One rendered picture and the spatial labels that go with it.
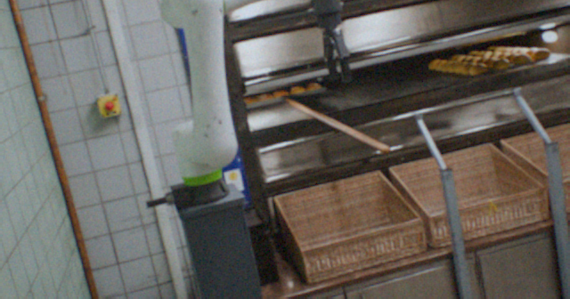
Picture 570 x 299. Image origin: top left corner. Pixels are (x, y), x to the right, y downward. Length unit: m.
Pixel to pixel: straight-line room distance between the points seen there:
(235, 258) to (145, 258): 1.22
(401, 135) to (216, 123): 1.63
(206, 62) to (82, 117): 1.35
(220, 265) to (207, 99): 0.54
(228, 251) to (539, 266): 1.60
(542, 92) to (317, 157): 1.24
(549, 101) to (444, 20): 0.72
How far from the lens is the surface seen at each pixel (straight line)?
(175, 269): 3.22
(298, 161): 3.16
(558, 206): 3.05
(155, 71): 3.04
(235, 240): 2.03
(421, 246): 2.93
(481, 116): 3.46
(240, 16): 3.01
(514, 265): 3.09
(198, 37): 1.81
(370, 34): 3.20
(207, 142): 1.82
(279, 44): 3.10
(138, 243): 3.19
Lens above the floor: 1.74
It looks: 11 degrees down
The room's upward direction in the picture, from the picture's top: 11 degrees counter-clockwise
